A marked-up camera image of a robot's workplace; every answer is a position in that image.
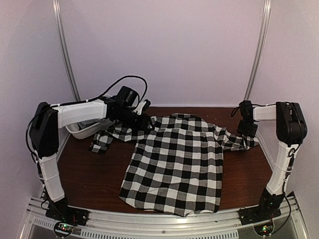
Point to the left aluminium post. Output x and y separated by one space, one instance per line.
64 49

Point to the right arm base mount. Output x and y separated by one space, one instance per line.
254 215

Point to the grey folded shirt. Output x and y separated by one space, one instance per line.
92 123

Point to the aluminium front rail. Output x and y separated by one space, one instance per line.
225 224

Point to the black white plaid shirt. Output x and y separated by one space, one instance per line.
177 163

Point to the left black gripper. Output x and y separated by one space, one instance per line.
142 125

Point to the right aluminium post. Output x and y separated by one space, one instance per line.
263 32

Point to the white plastic bin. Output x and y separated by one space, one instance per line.
84 129

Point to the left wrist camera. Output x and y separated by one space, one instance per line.
142 106

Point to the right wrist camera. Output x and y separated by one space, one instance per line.
246 109

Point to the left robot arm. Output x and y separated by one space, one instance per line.
43 131

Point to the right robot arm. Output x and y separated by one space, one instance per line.
291 130

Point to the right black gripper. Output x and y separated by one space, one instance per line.
240 130

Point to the aluminium post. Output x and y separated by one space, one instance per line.
263 32
64 49

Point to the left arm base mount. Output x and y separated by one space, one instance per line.
73 216

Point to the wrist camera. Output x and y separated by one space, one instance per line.
246 109
142 106

